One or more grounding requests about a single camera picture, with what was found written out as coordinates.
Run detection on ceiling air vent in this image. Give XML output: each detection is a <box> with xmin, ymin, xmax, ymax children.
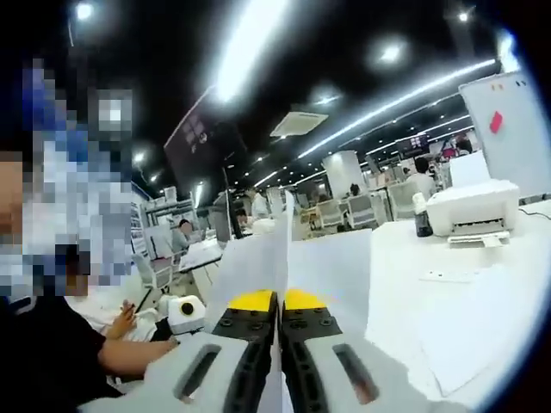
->
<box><xmin>269</xmin><ymin>110</ymin><xmax>331</xmax><ymax>139</ymax></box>

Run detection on white building pillar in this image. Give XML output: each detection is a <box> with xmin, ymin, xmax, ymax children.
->
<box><xmin>322</xmin><ymin>150</ymin><xmax>362</xmax><ymax>201</ymax></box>

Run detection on white standing desk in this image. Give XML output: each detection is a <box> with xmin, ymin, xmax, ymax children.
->
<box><xmin>178</xmin><ymin>238</ymin><xmax>226</xmax><ymax>274</ymax></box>

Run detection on white printer feed paper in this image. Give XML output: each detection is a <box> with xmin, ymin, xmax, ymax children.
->
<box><xmin>448</xmin><ymin>150</ymin><xmax>492</xmax><ymax>188</ymax></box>

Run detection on black bottle white cap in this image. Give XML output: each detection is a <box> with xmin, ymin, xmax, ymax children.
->
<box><xmin>412</xmin><ymin>192</ymin><xmax>434</xmax><ymax>238</ymax></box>

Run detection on white printing paper bundle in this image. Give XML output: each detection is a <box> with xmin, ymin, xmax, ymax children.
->
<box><xmin>206</xmin><ymin>188</ymin><xmax>374</xmax><ymax>413</ymax></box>

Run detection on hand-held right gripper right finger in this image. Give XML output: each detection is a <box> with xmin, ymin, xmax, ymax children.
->
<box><xmin>279</xmin><ymin>287</ymin><xmax>436</xmax><ymax>413</ymax></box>

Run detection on dotted white paper sheet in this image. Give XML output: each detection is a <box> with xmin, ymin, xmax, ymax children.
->
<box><xmin>418</xmin><ymin>267</ymin><xmax>482</xmax><ymax>284</ymax></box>

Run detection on curved ceiling light strip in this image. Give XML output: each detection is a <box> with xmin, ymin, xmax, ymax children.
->
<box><xmin>296</xmin><ymin>58</ymin><xmax>497</xmax><ymax>158</ymax></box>

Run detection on wide bright ceiling light strip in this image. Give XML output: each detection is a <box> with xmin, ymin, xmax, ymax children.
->
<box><xmin>214</xmin><ymin>0</ymin><xmax>290</xmax><ymax>103</ymax></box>

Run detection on white desktop printer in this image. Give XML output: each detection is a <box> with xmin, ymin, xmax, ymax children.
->
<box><xmin>425</xmin><ymin>178</ymin><xmax>521</xmax><ymax>250</ymax></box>

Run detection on computer monitor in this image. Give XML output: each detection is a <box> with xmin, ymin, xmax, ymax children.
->
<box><xmin>214</xmin><ymin>188</ymin><xmax>237</xmax><ymax>242</ymax></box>

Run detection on white rolling whiteboard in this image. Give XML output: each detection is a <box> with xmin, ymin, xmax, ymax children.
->
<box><xmin>457</xmin><ymin>71</ymin><xmax>547</xmax><ymax>204</ymax></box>

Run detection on distant hanging display screen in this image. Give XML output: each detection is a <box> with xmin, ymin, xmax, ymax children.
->
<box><xmin>397</xmin><ymin>133</ymin><xmax>431</xmax><ymax>152</ymax></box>

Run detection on black monitor stand pole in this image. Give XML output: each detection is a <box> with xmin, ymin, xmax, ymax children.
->
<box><xmin>220</xmin><ymin>166</ymin><xmax>243</xmax><ymax>240</ymax></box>

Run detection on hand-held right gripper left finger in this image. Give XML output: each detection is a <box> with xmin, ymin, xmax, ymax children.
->
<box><xmin>75</xmin><ymin>288</ymin><xmax>279</xmax><ymax>413</ymax></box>

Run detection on hanging dark display screen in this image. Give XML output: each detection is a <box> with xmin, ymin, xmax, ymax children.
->
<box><xmin>163</xmin><ymin>91</ymin><xmax>249</xmax><ymax>193</ymax></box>

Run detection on white paper sheets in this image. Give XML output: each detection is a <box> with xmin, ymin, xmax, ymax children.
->
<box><xmin>195</xmin><ymin>200</ymin><xmax>551</xmax><ymax>413</ymax></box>

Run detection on white mesh office chair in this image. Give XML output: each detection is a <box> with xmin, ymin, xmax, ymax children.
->
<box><xmin>317</xmin><ymin>199</ymin><xmax>346</xmax><ymax>230</ymax></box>
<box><xmin>387</xmin><ymin>180</ymin><xmax>421</xmax><ymax>221</ymax></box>
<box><xmin>131</xmin><ymin>252</ymin><xmax>174</xmax><ymax>294</ymax></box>
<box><xmin>346</xmin><ymin>194</ymin><xmax>381</xmax><ymax>228</ymax></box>

